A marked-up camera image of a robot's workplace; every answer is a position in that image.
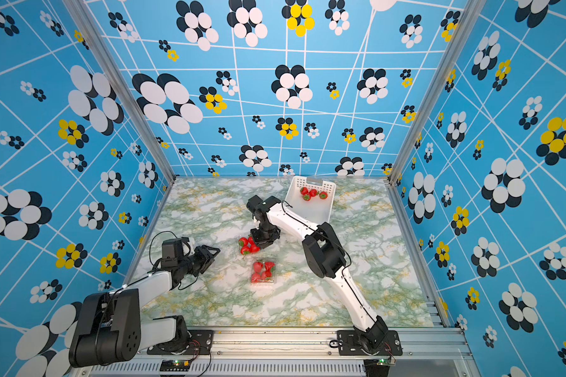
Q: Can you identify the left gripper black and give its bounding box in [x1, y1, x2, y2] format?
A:
[178, 244, 220, 276]

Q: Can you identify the clear plastic clamshell container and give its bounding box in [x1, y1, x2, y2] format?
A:
[250, 260, 277, 284]

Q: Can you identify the white perforated plastic basket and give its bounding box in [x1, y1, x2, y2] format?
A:
[285, 176, 336, 223]

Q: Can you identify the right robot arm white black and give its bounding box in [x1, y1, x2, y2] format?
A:
[246, 196, 388, 354]

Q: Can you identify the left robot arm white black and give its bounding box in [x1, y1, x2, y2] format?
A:
[69, 237, 220, 369]

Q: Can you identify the green circuit board left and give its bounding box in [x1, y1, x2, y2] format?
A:
[160, 360, 191, 372]

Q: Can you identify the green circuit board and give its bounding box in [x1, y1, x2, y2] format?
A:
[160, 360, 191, 372]
[363, 359, 394, 377]

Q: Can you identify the green circuit board right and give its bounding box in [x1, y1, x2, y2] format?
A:
[363, 359, 394, 377]

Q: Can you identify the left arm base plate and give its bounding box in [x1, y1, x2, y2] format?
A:
[146, 329, 215, 356]

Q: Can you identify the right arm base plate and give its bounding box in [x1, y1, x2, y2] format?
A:
[334, 329, 403, 357]

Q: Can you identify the left aluminium corner post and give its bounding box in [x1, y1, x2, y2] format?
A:
[64, 1, 175, 185]

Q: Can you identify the aluminium corner post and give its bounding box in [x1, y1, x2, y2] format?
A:
[389, 0, 487, 187]
[64, 1, 175, 185]

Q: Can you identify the aluminium front rail frame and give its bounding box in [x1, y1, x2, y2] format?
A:
[70, 327, 482, 376]

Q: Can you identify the right aluminium corner post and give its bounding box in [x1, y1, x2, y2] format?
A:
[389, 0, 487, 187]

